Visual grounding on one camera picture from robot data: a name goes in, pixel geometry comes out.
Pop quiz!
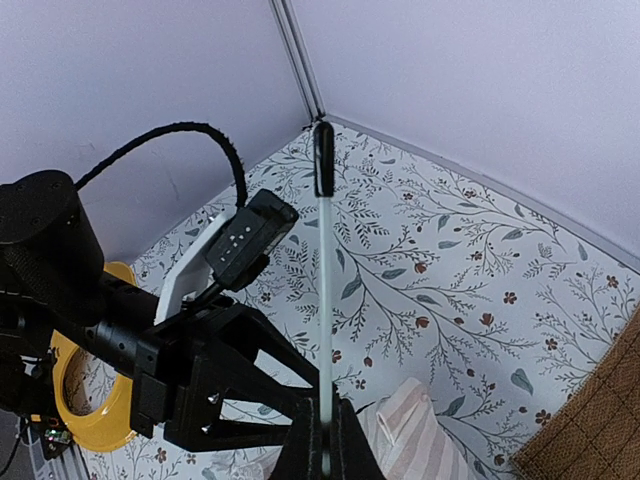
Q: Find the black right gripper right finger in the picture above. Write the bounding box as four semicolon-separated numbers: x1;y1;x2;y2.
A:
329;396;384;480

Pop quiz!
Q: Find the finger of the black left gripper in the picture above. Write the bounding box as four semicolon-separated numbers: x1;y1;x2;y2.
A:
164;389;289;453
197;304;319;395

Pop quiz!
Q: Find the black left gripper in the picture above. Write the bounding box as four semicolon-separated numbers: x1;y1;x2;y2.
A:
1;170;192;436

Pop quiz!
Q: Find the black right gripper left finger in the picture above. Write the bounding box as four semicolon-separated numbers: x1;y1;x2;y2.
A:
272;398;323;480

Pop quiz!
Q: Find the pink striped pet tent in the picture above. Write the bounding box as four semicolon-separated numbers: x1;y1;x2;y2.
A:
202;377;476;479

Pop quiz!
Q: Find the white tent pole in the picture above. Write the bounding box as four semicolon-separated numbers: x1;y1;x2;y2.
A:
313;121;335;479

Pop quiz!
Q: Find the yellow double bowl holder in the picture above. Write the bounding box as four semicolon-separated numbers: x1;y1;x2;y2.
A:
49;260;139;454

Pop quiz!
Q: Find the brown woven mat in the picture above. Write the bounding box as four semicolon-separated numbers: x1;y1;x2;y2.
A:
511;313;639;480

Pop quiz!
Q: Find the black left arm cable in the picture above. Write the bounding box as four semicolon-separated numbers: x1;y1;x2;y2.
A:
73;121;247;209

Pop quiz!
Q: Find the left aluminium frame post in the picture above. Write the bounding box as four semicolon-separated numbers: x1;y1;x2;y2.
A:
268;0;326;124

